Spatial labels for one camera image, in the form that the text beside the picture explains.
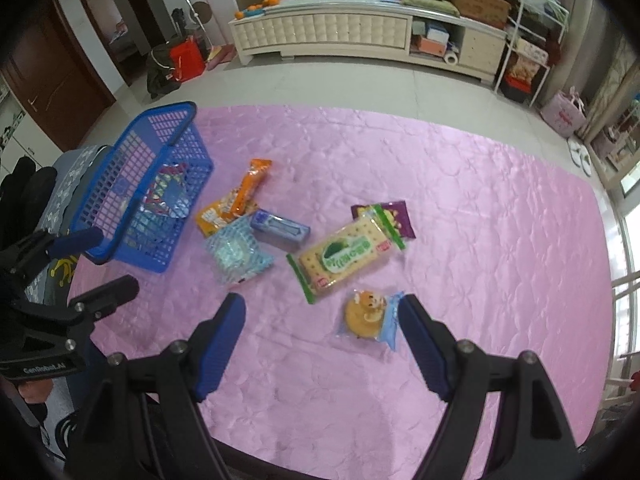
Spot blue plastic mesh basket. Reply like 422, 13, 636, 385
70, 101, 214, 273

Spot red snack pouch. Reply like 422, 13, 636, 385
140, 162, 191, 219

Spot light blue lattice snack pack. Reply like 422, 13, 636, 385
205, 216, 274, 286

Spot orange wafer bar wrapper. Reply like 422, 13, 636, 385
229, 158, 272, 218

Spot bear cake blue wrapper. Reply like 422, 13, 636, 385
338, 289, 405, 351

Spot blue purple gum box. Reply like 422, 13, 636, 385
250, 209, 311, 252

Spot green cracker pack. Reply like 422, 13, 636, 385
286, 208, 406, 304

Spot purple snack packet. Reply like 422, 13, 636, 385
350, 200, 416, 240

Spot orange cracker snack bag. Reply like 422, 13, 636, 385
195, 195, 240, 237

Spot operator hand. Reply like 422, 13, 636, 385
17, 378, 54, 404

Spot grey embroidered queen cushion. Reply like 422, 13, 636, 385
22, 143, 114, 306

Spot pink quilted table cloth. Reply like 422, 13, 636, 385
67, 104, 615, 480

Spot black bag on floor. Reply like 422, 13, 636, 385
146, 44, 181, 101

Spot red shopping bag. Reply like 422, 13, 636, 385
169, 38, 205, 84

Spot pink broom and dustpan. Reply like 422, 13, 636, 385
205, 0, 236, 70

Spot oranges on blue plate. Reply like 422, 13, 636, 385
234, 0, 281, 21

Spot pink shopping bag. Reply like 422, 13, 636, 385
540, 87, 587, 139

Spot cream tufted tv cabinet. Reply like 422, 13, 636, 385
229, 0, 506, 84

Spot white paper roll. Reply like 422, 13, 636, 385
442, 49, 459, 66

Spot white metal shelf rack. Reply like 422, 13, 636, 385
494, 0, 570, 106

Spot green folded cloth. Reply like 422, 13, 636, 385
401, 0, 460, 18

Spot cardboard box on cabinet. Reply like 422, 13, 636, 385
451, 0, 511, 29

